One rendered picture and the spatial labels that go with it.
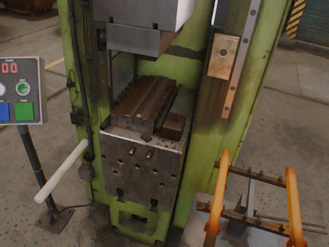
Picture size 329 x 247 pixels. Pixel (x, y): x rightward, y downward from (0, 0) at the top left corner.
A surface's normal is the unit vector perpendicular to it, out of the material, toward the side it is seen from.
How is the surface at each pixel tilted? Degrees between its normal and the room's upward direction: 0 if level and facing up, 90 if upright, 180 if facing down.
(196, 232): 0
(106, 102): 90
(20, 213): 0
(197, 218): 0
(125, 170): 90
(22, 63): 60
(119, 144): 90
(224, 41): 90
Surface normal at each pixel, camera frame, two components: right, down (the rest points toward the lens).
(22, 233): 0.09, -0.80
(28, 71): 0.18, 0.12
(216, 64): -0.26, 0.56
